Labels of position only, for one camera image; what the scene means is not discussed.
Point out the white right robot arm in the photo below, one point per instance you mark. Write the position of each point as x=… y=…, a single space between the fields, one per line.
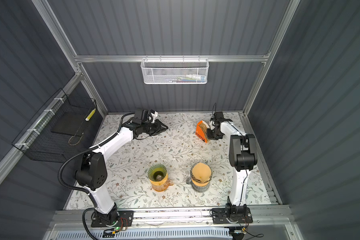
x=242 y=157

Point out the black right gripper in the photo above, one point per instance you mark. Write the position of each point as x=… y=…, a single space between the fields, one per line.
x=211 y=137

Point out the orange glass carafe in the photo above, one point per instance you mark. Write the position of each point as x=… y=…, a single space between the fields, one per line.
x=162 y=185

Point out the grey glass dripper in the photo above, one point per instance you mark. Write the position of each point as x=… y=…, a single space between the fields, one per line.
x=196 y=182

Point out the orange coffee filter box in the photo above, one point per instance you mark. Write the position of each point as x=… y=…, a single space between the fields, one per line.
x=201 y=131

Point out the floral table mat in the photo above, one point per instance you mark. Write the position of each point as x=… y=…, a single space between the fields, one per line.
x=178 y=149

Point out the white wire mesh basket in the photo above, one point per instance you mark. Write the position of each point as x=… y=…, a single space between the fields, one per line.
x=175 y=73

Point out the black wire basket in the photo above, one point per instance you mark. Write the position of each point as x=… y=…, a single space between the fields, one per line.
x=68 y=126

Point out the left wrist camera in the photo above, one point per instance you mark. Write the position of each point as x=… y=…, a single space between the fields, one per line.
x=154 y=115

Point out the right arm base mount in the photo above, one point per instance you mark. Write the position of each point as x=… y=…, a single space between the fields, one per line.
x=231 y=215

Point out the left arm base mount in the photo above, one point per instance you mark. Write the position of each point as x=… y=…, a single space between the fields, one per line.
x=112 y=219

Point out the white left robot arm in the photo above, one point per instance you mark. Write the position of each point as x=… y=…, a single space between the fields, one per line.
x=93 y=173

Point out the white ribbed front panel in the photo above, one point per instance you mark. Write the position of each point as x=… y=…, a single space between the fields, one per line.
x=211 y=233

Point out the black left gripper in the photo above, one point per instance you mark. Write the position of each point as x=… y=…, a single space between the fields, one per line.
x=158 y=122

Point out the grey glass carafe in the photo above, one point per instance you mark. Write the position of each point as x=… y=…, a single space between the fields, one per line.
x=200 y=189

